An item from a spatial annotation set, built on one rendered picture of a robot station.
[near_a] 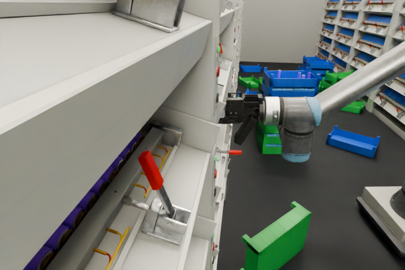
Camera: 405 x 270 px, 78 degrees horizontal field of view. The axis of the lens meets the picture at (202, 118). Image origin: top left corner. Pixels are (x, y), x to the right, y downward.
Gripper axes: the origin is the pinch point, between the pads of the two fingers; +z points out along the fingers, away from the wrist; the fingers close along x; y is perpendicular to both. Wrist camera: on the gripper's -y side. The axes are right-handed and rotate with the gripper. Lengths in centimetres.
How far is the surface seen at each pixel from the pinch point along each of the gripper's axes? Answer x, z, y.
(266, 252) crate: 15, -22, -44
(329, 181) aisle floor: -52, -64, -64
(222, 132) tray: -0.8, -6.8, -6.3
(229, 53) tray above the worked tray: -26.9, -8.2, 15.9
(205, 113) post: 42.8, -8.2, 19.3
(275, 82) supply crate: -77, -33, -11
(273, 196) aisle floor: -34, -30, -62
